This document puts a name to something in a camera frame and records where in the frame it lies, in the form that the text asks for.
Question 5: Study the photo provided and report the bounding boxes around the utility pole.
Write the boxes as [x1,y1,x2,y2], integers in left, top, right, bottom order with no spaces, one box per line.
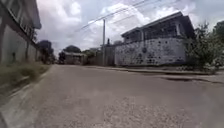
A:
[101,18,107,67]

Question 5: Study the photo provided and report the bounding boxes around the grey concrete road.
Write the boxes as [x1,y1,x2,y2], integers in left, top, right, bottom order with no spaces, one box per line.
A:
[0,63,224,128]

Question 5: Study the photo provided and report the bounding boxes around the raised concrete kerb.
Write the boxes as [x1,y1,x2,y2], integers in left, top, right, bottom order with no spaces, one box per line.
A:
[83,64,224,84]

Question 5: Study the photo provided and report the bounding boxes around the low building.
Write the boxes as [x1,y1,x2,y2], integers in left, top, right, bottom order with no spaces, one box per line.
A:
[63,51,88,66]

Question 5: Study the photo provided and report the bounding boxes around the distant trees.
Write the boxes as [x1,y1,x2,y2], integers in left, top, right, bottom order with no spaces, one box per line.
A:
[36,39,101,65]

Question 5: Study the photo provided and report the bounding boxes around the green bush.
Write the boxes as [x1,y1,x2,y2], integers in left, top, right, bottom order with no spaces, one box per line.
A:
[185,20,224,73]

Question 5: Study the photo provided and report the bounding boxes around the grass verge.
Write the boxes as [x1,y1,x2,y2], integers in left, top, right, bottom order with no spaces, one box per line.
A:
[0,61,52,88]

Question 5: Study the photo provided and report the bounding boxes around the two-storey house with patterned wall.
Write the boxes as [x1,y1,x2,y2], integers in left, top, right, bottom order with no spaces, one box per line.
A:
[114,11,196,67]

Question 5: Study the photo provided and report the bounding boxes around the overhead wires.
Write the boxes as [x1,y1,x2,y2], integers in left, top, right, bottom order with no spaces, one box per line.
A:
[74,0,188,33]

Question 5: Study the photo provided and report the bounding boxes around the building with grey wall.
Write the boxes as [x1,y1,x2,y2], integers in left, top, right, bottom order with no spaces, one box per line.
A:
[0,0,43,66]

